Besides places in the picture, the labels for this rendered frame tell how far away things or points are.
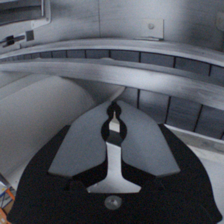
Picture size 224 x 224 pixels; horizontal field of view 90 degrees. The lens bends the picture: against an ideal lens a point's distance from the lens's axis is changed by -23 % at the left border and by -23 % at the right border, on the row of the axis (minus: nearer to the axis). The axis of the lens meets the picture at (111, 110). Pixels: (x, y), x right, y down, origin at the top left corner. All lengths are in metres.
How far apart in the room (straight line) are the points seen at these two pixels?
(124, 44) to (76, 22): 0.13
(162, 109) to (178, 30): 0.11
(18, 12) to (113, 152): 0.33
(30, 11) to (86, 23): 0.14
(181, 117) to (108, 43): 0.12
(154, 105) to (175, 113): 0.03
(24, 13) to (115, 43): 0.22
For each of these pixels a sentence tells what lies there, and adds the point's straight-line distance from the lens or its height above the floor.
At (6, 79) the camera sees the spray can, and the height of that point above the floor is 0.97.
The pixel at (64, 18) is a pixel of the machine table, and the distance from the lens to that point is 0.30.
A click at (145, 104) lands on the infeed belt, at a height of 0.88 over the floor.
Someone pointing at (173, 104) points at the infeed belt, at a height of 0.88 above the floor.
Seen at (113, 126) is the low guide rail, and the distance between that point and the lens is 0.17.
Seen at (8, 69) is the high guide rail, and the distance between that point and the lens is 0.22.
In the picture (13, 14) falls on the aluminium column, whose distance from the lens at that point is 0.32.
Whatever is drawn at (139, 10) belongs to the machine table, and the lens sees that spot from 0.22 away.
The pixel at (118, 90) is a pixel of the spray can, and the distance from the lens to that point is 0.16.
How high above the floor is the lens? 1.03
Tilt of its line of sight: 47 degrees down
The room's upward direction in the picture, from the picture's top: 132 degrees counter-clockwise
